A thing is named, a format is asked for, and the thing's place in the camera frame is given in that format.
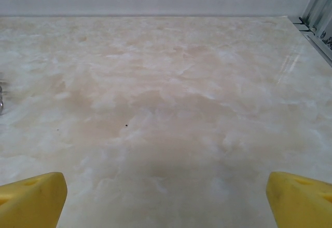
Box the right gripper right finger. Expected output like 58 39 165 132
267 170 332 228

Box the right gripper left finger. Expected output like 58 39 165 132
0 171 69 228

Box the large metal keyring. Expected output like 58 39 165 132
0 72 6 117

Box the aluminium side rail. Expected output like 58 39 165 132
293 17 332 66

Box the aluminium corner post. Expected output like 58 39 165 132
302 0 332 35

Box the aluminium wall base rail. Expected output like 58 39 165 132
0 14 295 19

